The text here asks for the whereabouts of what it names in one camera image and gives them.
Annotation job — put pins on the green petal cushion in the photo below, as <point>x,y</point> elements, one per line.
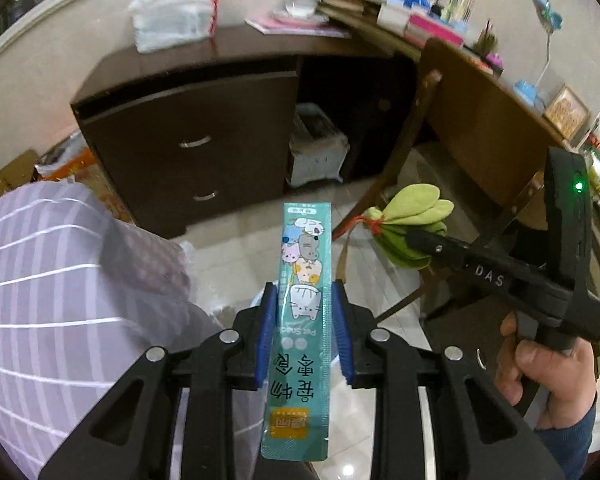
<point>415,210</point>

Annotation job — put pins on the person's right forearm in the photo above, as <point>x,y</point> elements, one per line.
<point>572,440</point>

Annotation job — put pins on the white plastic shopping bag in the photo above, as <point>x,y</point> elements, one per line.
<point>172,10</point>

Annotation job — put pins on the person's right hand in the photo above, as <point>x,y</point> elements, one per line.
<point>560,375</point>

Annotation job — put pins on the pink book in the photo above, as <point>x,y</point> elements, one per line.
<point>290,25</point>

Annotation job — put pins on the white desktop shelf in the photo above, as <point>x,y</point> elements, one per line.
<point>392,16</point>

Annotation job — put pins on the wooden chair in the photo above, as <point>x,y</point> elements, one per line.
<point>405,125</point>

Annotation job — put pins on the pen holder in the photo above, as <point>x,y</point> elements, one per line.
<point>490,52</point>

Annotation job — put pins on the pink box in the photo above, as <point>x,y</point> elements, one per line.
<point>435,30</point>

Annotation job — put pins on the blue desk lamp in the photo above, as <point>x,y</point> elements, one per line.
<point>547,15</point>

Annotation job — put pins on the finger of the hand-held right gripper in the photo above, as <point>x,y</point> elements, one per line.
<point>437,246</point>

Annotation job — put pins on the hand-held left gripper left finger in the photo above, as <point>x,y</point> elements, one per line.
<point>266,340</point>

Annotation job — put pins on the stack of dark books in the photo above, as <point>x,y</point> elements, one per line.
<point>347,9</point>

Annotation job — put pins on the brown cardboard box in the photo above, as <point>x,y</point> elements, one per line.
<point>7,175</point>

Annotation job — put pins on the wooden picture frame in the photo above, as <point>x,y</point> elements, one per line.
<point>566,112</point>

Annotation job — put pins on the purple checked tablecloth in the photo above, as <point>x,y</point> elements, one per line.
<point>55,310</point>

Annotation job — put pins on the white storage box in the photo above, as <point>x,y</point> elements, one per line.
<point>315,145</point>

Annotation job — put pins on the sliding window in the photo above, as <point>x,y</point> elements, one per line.
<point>40,0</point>

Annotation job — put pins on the dark wooden desk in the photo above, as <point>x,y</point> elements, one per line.
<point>180,110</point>

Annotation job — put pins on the large white bowl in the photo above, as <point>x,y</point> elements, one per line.
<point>300,10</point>

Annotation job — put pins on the teal cartoon snack packet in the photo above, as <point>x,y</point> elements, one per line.
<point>305,260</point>

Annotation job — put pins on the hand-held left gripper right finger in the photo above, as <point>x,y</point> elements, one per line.
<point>342,340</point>

